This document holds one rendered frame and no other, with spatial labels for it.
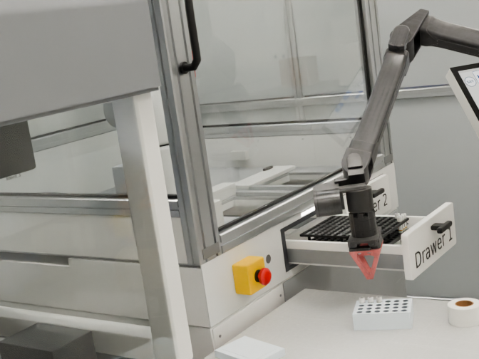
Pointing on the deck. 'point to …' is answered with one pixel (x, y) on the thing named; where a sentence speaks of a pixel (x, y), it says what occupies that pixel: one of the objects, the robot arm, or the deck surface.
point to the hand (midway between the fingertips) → (370, 273)
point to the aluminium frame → (190, 254)
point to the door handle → (192, 40)
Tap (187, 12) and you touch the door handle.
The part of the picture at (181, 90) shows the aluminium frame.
